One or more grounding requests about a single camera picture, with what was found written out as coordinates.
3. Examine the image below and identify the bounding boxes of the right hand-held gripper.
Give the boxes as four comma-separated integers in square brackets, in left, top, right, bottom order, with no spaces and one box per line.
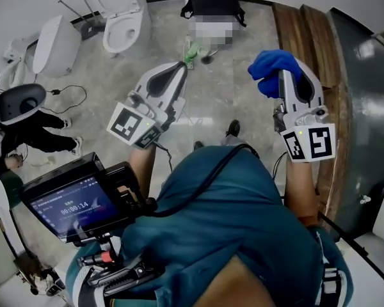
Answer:
[273,59,337,164]

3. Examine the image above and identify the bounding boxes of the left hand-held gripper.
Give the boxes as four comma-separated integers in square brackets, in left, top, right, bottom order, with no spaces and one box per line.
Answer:
[107,61,189,149]

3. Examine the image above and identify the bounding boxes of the blue cloth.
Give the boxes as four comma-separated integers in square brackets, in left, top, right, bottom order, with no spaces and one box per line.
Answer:
[248,49,303,100]

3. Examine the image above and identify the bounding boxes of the person's left forearm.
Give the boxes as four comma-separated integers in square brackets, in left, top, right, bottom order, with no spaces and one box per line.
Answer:
[127,143,157,203]

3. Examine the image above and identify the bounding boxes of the person's right forearm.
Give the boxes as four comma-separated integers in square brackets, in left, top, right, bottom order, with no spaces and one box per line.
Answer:
[284,157,321,228]

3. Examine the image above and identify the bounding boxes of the green spray bottle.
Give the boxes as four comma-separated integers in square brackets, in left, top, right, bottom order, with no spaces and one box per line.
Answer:
[180,40,201,70]

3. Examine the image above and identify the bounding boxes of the black toilet brush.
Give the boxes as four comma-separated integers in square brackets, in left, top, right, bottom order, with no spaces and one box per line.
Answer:
[200,49,220,66]

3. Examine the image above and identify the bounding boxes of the brown wooden planks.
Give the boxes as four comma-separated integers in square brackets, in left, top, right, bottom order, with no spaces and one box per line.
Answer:
[271,3,355,233]

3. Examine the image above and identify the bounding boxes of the white toilet with tank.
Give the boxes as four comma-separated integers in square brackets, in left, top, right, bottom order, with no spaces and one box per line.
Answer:
[74,0,150,59]

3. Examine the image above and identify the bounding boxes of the person's right shoe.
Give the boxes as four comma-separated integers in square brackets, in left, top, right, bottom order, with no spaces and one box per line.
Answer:
[225,118,241,139]

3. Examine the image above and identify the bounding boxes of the person's grey trousers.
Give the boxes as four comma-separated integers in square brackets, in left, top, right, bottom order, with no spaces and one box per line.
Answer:
[220,134,239,147]

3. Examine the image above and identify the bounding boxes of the white oval smart toilet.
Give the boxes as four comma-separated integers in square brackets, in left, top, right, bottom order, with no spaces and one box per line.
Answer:
[31,14,79,79]

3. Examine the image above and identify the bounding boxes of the person's teal shirt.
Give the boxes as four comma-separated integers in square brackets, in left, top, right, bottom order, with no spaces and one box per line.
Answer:
[65,145,353,307]

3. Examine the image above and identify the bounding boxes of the black chest-mounted monitor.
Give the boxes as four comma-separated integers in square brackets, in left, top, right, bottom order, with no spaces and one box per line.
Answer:
[20,152,141,246]

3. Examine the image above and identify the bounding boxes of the dark green bin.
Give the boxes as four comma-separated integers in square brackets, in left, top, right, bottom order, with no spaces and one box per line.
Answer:
[0,170,24,211]

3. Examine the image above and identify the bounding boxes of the grey long-handled mop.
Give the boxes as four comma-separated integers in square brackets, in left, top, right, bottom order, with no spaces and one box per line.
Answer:
[57,0,105,41]

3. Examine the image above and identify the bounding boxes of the black power adapter with cable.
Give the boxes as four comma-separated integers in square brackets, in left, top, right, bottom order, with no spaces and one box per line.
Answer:
[0,84,88,115]

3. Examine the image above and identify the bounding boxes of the thick black cable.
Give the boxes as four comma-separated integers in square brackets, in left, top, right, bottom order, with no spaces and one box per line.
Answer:
[148,144,260,219]

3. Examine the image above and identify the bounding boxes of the black chest rig mount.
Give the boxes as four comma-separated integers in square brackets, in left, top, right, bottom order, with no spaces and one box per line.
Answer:
[76,233,167,297]

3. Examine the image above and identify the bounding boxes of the white harness strap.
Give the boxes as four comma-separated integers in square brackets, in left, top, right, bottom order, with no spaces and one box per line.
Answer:
[316,225,351,307]

